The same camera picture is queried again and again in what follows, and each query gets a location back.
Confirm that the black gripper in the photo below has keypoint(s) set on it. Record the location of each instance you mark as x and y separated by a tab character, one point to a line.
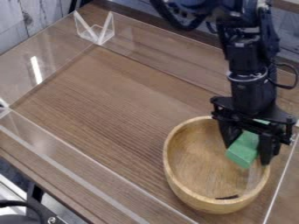
250	110

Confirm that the green stick block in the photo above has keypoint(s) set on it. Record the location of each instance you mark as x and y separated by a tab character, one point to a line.
243	150

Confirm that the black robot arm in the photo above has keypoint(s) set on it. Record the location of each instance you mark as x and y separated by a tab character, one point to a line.
243	24

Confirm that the wooden bowl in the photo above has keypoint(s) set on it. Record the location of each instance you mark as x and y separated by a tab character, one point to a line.
204	179

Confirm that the clear acrylic enclosure wall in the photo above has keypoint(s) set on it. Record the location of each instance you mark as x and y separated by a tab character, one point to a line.
90	109

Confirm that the clear acrylic corner bracket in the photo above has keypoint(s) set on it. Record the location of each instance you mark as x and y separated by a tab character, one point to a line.
95	33

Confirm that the black table leg frame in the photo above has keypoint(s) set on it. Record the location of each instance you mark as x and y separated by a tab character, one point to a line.
37	214

